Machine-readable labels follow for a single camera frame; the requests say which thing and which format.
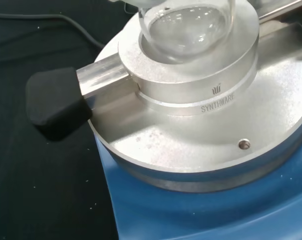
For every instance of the blue heater with metal plate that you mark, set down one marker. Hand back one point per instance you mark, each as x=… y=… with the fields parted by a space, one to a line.
x=215 y=140

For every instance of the black table cloth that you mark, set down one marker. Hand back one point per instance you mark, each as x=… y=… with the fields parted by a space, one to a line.
x=41 y=175

